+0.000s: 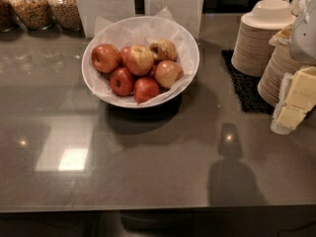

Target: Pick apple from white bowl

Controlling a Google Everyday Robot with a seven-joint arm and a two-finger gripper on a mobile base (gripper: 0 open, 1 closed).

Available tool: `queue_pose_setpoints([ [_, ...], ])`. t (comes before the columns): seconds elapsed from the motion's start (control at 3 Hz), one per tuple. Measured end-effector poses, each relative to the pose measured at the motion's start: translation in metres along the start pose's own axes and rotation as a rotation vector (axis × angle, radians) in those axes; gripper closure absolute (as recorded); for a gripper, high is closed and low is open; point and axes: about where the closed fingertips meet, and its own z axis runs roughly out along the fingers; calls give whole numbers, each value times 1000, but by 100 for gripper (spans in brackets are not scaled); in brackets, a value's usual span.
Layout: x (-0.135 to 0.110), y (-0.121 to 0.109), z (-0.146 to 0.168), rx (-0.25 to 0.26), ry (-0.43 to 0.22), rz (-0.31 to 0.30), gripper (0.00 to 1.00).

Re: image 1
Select red front left apple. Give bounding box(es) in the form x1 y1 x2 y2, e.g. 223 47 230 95
110 67 134 97

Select red front right apple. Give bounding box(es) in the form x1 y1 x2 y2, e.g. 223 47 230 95
133 77 160 104

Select back stack paper bowls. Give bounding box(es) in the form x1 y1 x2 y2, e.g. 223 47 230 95
231 0 295 77

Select right cereal glass jar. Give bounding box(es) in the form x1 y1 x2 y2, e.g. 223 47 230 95
47 0 81 31

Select middle cereal glass jar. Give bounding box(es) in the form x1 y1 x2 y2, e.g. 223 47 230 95
9 0 53 30

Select yellowish bruised back apple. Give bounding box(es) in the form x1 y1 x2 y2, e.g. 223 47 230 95
149 39 178 61

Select cereal glass jar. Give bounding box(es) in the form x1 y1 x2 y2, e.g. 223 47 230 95
47 0 81 31
9 0 53 30
0 0 17 32

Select stack paper bowls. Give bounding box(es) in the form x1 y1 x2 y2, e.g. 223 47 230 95
258 45 301 106
231 0 295 77

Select white bowl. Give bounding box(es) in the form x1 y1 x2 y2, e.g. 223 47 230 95
81 15 200 110

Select red apple far left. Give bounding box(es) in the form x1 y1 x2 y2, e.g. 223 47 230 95
91 43 121 73

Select white paper liner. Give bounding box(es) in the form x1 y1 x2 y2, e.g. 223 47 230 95
86 6 198 106

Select front stack paper bowls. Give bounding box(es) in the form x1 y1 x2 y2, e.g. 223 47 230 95
258 45 301 106

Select left white sign card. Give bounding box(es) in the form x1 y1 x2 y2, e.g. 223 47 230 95
76 0 135 38

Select left cereal glass jar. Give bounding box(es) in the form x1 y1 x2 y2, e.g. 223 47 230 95
0 0 17 32

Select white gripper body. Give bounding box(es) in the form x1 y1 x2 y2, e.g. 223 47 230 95
289 0 316 65

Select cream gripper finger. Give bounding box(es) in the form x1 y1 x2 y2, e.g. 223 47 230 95
271 66 316 134
269 24 292 46

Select large yellow-red centre apple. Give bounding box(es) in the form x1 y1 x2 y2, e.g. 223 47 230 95
125 45 154 76

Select small red hidden apple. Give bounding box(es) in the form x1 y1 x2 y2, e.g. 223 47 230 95
120 45 130 66

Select pale red right apple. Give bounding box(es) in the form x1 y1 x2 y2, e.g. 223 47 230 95
154 60 184 89

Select black mesh mat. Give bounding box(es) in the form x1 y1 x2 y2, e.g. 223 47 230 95
221 50 274 115

